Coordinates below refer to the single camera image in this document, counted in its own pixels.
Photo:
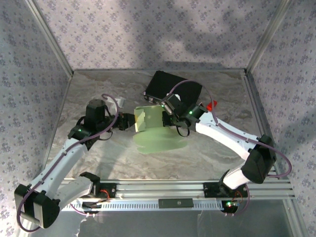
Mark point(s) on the grey metal front panel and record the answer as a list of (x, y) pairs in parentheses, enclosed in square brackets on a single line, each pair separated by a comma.
[(148, 224)]

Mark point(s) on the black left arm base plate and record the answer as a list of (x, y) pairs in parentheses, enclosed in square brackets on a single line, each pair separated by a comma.
[(111, 191)]

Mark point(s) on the small red block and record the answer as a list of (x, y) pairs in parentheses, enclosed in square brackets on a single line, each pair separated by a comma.
[(212, 105)]

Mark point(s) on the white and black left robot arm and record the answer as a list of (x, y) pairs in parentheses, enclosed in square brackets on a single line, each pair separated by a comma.
[(56, 168)]

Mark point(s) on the black base connector block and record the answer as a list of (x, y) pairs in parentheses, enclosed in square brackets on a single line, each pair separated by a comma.
[(90, 205)]

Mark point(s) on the aluminium front rail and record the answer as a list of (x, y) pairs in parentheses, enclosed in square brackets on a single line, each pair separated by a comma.
[(160, 190)]

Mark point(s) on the small circuit board with LED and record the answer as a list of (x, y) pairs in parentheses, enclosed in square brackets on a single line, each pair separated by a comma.
[(229, 205)]

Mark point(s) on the aluminium frame post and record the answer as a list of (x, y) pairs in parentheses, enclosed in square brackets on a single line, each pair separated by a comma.
[(269, 37), (50, 37)]

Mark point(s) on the aluminium side frame rail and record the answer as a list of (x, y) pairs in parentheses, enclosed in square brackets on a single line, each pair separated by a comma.
[(257, 103)]

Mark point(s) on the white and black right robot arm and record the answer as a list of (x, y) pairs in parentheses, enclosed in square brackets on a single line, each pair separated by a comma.
[(222, 133)]

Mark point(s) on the black hard case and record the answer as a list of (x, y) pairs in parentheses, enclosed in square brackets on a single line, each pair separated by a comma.
[(158, 84)]

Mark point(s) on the light green paper box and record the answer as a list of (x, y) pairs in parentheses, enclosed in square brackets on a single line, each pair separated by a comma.
[(158, 140)]

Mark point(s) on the black label plate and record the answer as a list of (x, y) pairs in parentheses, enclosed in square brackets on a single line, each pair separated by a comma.
[(175, 203)]

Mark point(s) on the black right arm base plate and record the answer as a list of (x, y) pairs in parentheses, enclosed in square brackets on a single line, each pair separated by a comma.
[(209, 190)]

